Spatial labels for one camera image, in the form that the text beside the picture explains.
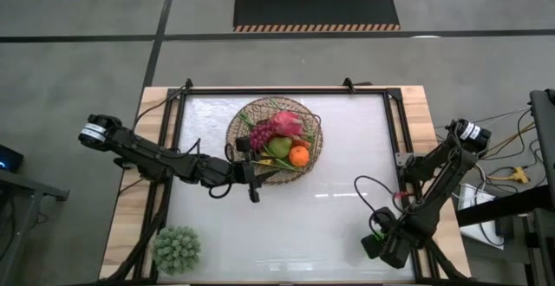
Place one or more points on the pale green succulent plant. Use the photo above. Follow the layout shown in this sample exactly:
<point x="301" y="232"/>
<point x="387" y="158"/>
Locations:
<point x="175" y="250"/>

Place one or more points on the red grape bunch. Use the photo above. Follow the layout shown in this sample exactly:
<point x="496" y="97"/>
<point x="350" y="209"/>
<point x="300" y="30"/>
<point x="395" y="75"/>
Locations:
<point x="260" y="136"/>

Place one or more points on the black table beam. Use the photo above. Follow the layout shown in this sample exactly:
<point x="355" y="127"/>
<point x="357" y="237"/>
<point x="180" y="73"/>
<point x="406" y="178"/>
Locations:
<point x="498" y="208"/>

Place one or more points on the wooden table board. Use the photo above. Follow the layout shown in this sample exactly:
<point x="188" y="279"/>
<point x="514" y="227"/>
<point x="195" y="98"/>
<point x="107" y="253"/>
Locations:
<point x="126" y="216"/>

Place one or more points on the white power box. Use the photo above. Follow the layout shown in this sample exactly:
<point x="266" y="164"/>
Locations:
<point x="472" y="195"/>

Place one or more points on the woven wicker basket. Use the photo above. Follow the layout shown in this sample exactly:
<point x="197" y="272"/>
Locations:
<point x="282" y="180"/>

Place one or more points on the grey metal stand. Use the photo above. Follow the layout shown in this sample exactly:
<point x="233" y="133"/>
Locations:
<point x="34" y="187"/>

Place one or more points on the green onion bunch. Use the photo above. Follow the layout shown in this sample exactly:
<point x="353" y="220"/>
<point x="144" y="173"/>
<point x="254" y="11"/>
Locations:
<point x="282" y="163"/>

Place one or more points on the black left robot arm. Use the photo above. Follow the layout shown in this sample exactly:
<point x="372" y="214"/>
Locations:
<point x="152" y="160"/>

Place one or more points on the grey metal bracket plate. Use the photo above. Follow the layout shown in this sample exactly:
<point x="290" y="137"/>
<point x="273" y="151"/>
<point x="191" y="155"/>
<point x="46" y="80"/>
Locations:
<point x="401" y="158"/>

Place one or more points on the green pear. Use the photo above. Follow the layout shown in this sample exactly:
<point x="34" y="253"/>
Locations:
<point x="279" y="147"/>

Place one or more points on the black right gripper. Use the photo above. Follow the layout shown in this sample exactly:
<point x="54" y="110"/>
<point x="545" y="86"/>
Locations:
<point x="392" y="253"/>

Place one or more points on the pink dragon fruit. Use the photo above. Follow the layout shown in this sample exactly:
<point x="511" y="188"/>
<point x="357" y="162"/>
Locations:
<point x="286" y="123"/>

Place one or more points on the dark grey panel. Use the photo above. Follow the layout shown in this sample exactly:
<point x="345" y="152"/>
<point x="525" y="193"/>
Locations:
<point x="544" y="138"/>

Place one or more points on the black aluminium table frame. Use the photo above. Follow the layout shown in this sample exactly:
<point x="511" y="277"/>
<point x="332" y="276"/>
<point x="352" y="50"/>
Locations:
<point x="282" y="91"/>

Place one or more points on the black box with blue light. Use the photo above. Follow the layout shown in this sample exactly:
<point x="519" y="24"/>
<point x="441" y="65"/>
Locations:
<point x="11" y="158"/>

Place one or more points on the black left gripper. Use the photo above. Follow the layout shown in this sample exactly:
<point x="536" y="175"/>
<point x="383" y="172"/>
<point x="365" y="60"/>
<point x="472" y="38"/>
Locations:
<point x="247" y="173"/>

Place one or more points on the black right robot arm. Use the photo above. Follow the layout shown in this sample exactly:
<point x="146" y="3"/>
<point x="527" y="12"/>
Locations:
<point x="433" y="182"/>

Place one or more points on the orange mandarin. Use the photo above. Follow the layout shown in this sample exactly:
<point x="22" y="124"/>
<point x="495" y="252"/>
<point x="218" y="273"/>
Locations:
<point x="299" y="156"/>

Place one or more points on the black hazard-striped floor mat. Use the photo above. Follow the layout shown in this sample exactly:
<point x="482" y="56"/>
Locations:
<point x="316" y="11"/>

